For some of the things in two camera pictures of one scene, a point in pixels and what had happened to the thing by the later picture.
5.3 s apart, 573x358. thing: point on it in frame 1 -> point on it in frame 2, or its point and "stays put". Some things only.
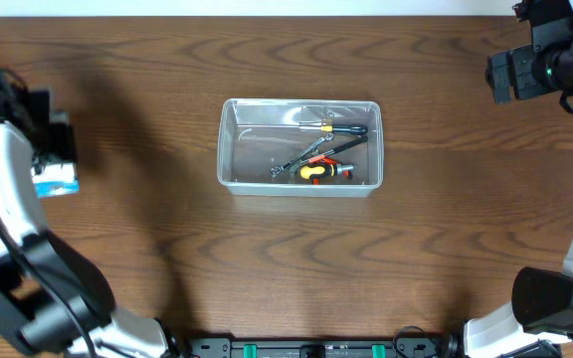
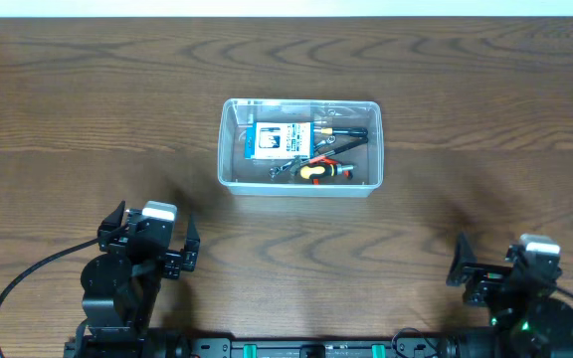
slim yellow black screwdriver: (340, 129) stays put
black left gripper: (61, 144) -> (184, 261)
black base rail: (326, 347) stays put
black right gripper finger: (497, 74) -> (463, 257)
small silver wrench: (278, 170) stays put
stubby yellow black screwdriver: (312, 171) stays put
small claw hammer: (313, 155) stays put
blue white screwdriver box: (56, 180) -> (273, 140)
